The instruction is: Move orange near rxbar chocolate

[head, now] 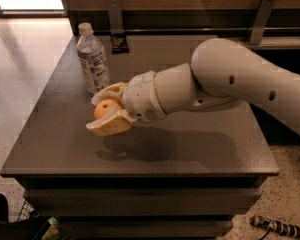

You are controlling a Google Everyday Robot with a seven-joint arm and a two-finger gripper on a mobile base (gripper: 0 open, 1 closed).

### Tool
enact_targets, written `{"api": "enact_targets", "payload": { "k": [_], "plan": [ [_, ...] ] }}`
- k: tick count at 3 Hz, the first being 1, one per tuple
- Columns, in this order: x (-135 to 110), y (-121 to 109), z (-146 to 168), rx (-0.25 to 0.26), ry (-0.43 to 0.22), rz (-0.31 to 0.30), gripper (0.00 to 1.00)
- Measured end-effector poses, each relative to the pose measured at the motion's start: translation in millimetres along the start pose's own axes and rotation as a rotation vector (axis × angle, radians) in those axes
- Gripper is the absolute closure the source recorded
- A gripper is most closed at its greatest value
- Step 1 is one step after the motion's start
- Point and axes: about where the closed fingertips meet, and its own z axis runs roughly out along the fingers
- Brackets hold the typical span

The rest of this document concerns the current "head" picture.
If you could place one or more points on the left metal bracket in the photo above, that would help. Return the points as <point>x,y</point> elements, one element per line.
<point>115,16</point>

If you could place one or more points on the metal bracket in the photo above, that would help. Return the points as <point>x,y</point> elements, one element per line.
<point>115,16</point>
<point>263,13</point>

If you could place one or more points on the black white striped tool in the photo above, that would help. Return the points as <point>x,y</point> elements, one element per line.
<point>275,226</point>

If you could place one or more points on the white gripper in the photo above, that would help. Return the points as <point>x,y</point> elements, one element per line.
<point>140,97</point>

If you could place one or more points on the clear plastic water bottle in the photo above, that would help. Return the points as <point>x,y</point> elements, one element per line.
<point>92,58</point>

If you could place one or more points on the orange fruit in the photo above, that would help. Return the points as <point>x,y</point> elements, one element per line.
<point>104,106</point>

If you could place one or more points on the grey drawer cabinet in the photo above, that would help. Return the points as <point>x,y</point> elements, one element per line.
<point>181,178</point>

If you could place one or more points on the green snack package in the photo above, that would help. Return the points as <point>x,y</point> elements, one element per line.
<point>49,231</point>

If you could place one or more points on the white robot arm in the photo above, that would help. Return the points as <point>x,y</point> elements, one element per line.
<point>220,73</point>

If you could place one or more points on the right metal bracket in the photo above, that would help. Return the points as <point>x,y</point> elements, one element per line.
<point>263,13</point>

